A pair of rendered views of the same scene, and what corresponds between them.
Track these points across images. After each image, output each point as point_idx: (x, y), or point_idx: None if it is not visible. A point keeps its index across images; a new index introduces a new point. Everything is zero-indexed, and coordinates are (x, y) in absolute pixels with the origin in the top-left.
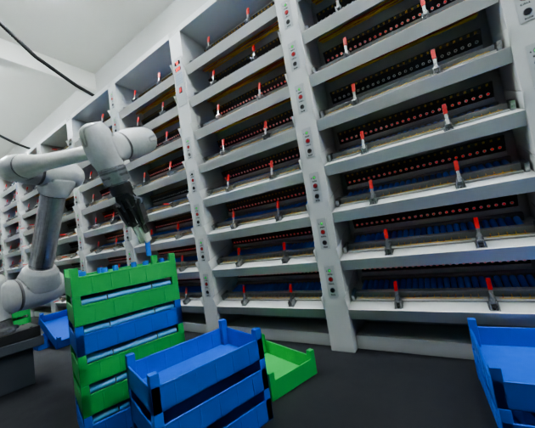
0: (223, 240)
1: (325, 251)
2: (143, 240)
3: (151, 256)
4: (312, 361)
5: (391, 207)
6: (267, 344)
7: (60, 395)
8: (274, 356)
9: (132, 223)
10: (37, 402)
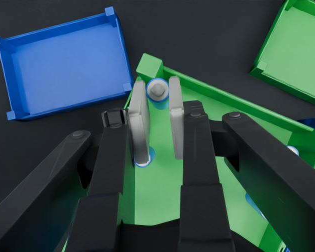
0: None
1: None
2: (147, 103)
3: (150, 78)
4: None
5: None
6: (303, 1)
7: (18, 177)
8: (311, 15)
9: (133, 168)
10: (0, 198)
